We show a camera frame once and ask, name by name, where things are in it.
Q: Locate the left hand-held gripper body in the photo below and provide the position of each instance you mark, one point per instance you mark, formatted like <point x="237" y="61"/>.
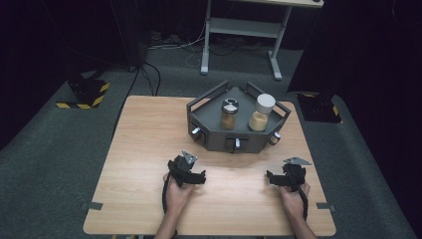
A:
<point x="180" y="171"/>

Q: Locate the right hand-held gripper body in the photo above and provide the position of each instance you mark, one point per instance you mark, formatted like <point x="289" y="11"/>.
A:
<point x="293" y="176"/>

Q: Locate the black corner rack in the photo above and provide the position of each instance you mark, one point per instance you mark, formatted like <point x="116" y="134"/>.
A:
<point x="212" y="116"/>

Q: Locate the white lid spice jar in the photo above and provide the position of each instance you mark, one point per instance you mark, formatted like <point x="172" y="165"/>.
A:
<point x="262" y="114"/>

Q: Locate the silver lid spice jar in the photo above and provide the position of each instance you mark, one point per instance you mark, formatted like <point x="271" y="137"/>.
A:
<point x="229" y="114"/>

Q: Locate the person's right hand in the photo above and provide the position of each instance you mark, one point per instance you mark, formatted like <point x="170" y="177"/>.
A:
<point x="292" y="202"/>

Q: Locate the person's left hand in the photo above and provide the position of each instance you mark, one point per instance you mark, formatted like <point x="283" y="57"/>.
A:
<point x="175" y="199"/>

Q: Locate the grey tape piece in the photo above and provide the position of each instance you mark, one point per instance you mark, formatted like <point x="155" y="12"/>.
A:
<point x="93" y="205"/>
<point x="326" y="206"/>

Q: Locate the yellow black striped stand base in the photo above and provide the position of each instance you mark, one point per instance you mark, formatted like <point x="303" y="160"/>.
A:
<point x="88" y="94"/>
<point x="318" y="109"/>

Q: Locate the grey metal desk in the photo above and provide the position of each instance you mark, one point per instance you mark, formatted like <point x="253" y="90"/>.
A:
<point x="244" y="28"/>

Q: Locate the black stand post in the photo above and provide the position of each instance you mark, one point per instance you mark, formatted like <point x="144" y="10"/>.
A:
<point x="131" y="33"/>

